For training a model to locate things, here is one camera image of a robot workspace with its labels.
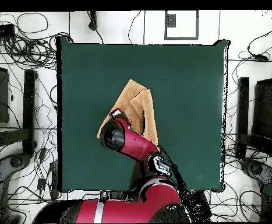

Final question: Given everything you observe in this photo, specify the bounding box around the black box device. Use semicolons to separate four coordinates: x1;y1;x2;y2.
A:
0;23;16;39

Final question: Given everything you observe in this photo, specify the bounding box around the black power strip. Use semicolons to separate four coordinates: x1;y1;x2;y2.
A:
49;160;60;200

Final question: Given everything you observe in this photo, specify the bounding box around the grey pedestal leg with caster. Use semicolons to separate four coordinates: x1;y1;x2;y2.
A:
240;157;272;187
0;152;33;223

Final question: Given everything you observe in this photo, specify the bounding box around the black cable tangle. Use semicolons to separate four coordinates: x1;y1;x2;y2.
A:
0;31;75;71

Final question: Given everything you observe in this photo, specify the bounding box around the tan terry towel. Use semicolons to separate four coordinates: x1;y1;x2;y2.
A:
96;79;160;151

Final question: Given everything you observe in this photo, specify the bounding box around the black power adapter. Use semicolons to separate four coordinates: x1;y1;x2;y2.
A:
37;178;47;191
38;148;48;163
252;54;270;62

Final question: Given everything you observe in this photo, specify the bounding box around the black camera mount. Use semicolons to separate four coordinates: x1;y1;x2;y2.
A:
88;10;98;32

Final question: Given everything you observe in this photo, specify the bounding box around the dark grey square plate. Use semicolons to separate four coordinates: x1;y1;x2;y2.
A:
165;13;176;28

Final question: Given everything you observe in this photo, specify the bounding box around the dark green table cloth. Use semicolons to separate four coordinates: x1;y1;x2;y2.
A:
56;36;231;193

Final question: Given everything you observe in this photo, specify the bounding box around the grey square frame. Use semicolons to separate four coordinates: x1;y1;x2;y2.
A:
164;10;200;41

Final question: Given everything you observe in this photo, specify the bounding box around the black metal stand frame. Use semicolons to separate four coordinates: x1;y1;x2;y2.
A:
0;69;38;156
235;76;272;159

